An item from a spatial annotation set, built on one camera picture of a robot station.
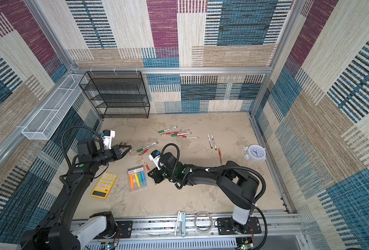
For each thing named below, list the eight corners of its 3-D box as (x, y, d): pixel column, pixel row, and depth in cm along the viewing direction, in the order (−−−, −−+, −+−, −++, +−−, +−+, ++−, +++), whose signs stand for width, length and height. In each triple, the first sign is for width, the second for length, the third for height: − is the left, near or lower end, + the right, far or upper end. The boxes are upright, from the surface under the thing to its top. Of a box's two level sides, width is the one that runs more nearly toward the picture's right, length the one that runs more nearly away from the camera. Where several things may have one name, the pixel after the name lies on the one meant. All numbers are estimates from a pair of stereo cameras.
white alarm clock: (244, 161, 98) (246, 158, 95) (240, 147, 105) (242, 144, 102) (266, 161, 98) (268, 158, 95) (261, 147, 105) (263, 144, 102)
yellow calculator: (93, 196, 85) (90, 194, 82) (105, 174, 93) (103, 171, 90) (105, 199, 84) (103, 197, 81) (117, 176, 92) (115, 173, 89)
